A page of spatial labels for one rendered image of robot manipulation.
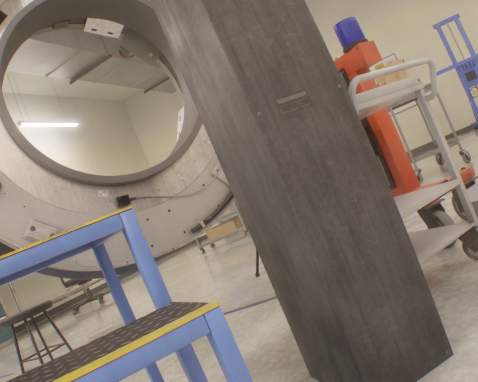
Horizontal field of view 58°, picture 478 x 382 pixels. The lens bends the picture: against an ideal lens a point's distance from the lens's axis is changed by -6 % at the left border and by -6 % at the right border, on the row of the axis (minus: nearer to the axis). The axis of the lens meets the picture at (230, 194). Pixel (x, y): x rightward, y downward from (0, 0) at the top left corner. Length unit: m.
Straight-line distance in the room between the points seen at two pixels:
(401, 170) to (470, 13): 8.73
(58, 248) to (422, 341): 0.79
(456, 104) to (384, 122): 8.27
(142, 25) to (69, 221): 0.94
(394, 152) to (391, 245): 1.18
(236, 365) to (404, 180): 1.62
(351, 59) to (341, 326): 1.46
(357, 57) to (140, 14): 0.98
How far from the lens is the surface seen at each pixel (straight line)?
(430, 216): 2.05
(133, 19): 2.11
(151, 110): 12.06
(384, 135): 2.18
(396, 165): 2.18
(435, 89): 1.67
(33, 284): 8.06
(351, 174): 1.01
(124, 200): 1.68
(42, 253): 0.86
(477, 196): 1.28
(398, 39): 10.56
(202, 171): 1.82
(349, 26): 2.21
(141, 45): 2.32
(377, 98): 1.52
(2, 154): 1.70
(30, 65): 7.14
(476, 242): 1.75
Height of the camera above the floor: 0.53
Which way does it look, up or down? 1 degrees up
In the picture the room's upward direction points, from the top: 23 degrees counter-clockwise
